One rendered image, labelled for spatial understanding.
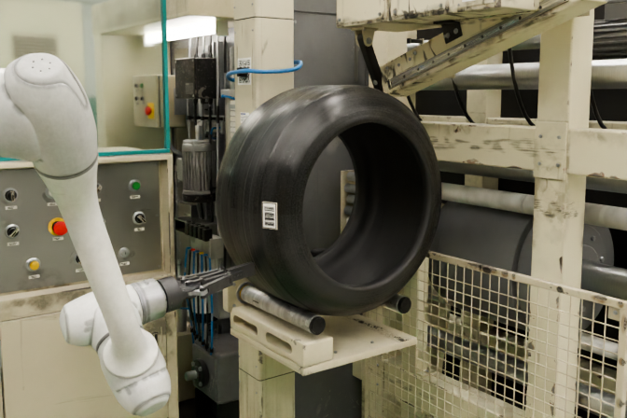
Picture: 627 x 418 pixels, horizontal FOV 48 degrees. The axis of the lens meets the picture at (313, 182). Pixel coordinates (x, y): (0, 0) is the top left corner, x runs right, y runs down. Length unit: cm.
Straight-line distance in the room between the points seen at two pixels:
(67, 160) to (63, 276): 106
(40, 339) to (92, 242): 88
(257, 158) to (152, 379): 54
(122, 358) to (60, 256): 80
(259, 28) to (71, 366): 109
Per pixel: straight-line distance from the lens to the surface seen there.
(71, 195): 118
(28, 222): 208
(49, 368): 214
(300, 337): 172
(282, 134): 158
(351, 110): 164
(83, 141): 110
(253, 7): 196
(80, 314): 148
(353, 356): 178
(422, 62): 199
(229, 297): 194
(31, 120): 106
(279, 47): 198
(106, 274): 127
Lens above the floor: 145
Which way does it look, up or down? 7 degrees down
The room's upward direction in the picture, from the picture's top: straight up
